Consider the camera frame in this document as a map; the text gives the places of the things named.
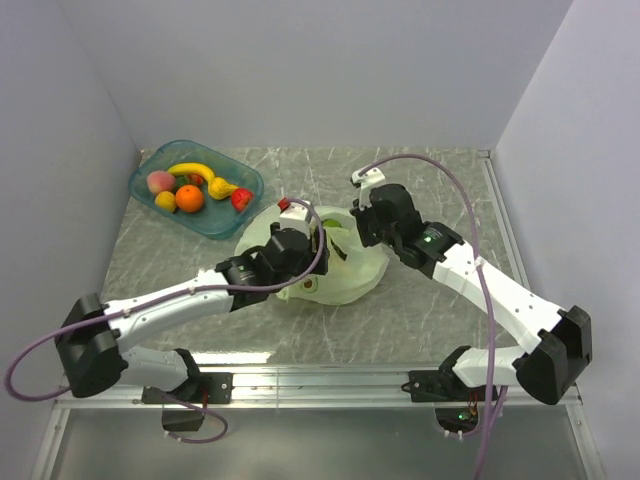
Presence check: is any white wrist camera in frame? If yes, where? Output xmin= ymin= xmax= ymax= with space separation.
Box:
xmin=278 ymin=198 xmax=313 ymax=237
xmin=351 ymin=167 xmax=386 ymax=210

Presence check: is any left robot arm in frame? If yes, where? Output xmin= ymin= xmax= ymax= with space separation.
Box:
xmin=55 ymin=223 xmax=329 ymax=402

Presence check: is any blue transparent plastic tray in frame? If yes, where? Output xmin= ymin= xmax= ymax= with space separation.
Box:
xmin=128 ymin=140 xmax=264 ymax=240

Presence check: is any yellow pear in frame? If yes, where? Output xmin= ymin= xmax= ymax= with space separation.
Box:
xmin=207 ymin=176 xmax=238 ymax=201

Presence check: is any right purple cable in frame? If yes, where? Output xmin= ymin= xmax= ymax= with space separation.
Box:
xmin=357 ymin=153 xmax=509 ymax=479

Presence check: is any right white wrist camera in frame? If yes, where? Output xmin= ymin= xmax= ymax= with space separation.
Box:
xmin=351 ymin=167 xmax=386 ymax=210

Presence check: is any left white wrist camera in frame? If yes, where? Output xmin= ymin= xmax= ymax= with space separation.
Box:
xmin=278 ymin=198 xmax=313 ymax=237

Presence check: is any light green plastic bag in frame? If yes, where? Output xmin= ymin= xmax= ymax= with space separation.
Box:
xmin=234 ymin=204 xmax=389 ymax=307

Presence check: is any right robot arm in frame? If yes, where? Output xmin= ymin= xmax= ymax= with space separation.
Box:
xmin=350 ymin=179 xmax=592 ymax=405

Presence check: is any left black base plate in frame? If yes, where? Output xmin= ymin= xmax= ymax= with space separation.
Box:
xmin=141 ymin=372 xmax=233 ymax=405

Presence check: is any purple cable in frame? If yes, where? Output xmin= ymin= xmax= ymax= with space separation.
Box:
xmin=357 ymin=153 xmax=509 ymax=479
xmin=3 ymin=197 xmax=327 ymax=445

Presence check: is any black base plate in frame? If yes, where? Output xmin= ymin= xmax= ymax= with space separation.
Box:
xmin=141 ymin=372 xmax=233 ymax=405
xmin=401 ymin=370 xmax=485 ymax=403

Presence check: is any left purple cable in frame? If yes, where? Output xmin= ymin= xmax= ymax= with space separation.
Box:
xmin=3 ymin=197 xmax=327 ymax=445

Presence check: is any pink peach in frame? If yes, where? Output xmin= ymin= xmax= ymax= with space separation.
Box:
xmin=146 ymin=170 xmax=176 ymax=196

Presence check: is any black box under rail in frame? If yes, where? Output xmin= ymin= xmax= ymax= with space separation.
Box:
xmin=161 ymin=408 xmax=205 ymax=433

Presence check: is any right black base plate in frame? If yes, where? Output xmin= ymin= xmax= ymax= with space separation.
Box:
xmin=401 ymin=370 xmax=485 ymax=403

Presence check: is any small yellow lemon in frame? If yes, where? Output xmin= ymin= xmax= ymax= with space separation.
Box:
xmin=155 ymin=191 xmax=177 ymax=213

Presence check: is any orange fruit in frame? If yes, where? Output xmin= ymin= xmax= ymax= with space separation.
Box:
xmin=175 ymin=185 xmax=204 ymax=213

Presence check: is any right side aluminium rail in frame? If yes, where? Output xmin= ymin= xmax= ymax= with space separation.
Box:
xmin=478 ymin=150 xmax=530 ymax=289

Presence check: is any aluminium mounting rail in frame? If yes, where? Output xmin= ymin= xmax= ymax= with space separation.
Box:
xmin=53 ymin=363 xmax=584 ymax=410

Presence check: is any small red strawberry behind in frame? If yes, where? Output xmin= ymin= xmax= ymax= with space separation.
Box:
xmin=176 ymin=174 xmax=204 ymax=187

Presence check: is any yellow banana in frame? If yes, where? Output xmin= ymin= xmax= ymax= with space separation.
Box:
xmin=167 ymin=162 xmax=215 ymax=183

